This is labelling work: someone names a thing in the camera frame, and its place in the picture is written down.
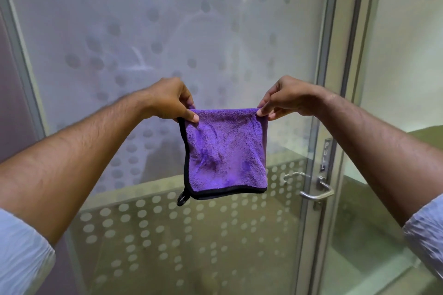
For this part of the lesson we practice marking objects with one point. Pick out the person's right hand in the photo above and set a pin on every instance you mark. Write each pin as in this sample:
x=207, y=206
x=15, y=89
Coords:
x=294, y=96

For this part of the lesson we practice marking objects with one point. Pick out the person's left hand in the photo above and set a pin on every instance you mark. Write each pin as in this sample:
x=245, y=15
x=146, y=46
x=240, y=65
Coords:
x=166, y=97

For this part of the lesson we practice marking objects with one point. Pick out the person's left thumb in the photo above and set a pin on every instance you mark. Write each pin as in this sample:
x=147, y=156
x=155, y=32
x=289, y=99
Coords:
x=185, y=112

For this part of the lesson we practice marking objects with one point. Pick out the person's right thumb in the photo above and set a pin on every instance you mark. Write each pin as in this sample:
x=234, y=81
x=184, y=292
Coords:
x=277, y=114

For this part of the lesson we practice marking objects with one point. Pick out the purple microfiber cloth black trim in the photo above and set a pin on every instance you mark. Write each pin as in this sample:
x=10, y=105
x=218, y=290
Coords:
x=226, y=153

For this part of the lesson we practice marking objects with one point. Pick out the person's right forearm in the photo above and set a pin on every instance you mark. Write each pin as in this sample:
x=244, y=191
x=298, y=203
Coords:
x=380, y=153

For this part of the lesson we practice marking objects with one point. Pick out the person's left forearm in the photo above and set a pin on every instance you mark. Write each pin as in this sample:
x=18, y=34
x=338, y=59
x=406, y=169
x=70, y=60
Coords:
x=72, y=160

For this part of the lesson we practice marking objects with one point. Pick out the frosted dotted glass door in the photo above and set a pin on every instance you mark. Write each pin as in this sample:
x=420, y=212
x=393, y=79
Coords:
x=180, y=125

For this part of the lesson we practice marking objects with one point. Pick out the black door sign plate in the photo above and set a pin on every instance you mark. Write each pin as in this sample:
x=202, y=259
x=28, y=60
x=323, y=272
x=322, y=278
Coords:
x=325, y=155

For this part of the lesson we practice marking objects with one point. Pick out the white right shirt sleeve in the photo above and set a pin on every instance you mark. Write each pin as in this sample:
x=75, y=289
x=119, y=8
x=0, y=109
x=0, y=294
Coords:
x=425, y=232

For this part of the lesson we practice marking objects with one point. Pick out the white shirt sleeve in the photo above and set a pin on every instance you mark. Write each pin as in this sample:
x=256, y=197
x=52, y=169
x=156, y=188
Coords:
x=22, y=253
x=425, y=232

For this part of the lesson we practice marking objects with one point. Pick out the white left shirt sleeve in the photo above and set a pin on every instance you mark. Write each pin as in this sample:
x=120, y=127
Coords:
x=22, y=253

